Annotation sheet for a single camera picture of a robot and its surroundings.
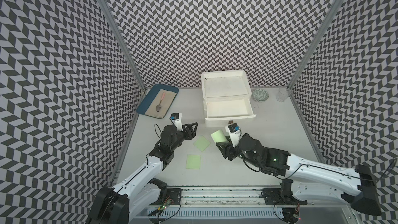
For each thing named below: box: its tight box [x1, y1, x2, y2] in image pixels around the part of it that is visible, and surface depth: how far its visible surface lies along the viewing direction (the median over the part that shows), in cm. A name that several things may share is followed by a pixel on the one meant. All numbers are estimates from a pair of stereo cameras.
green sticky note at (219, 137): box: [210, 129, 228, 144], surface depth 71 cm
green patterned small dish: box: [251, 88, 269, 103], surface depth 114 cm
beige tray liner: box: [144, 88, 178, 119], surface depth 110 cm
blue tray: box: [136, 84, 179, 116], surface depth 114 cm
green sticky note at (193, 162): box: [185, 154, 202, 170], surface depth 86 cm
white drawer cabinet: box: [201, 69, 252, 102], surface depth 88 cm
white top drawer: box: [204, 99, 257, 121], surface depth 88 cm
